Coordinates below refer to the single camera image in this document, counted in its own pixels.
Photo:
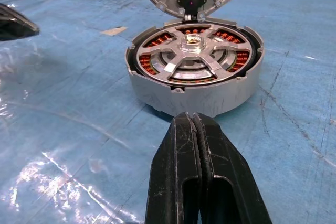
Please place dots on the spoked silver motor rotor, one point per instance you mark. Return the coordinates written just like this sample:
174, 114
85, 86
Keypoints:
170, 66

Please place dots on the small tan tape scrap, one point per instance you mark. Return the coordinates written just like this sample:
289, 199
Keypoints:
113, 31

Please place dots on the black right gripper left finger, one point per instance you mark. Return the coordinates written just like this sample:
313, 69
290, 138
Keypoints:
176, 176

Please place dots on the silver motor housing copper windings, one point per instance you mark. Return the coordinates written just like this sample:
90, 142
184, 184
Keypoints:
199, 98

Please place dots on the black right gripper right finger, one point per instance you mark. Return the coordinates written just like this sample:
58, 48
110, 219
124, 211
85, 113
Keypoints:
231, 187

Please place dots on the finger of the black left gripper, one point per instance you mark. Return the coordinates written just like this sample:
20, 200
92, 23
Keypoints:
13, 26

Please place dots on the blue plastic table sheet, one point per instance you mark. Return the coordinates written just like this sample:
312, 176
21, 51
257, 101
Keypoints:
65, 129

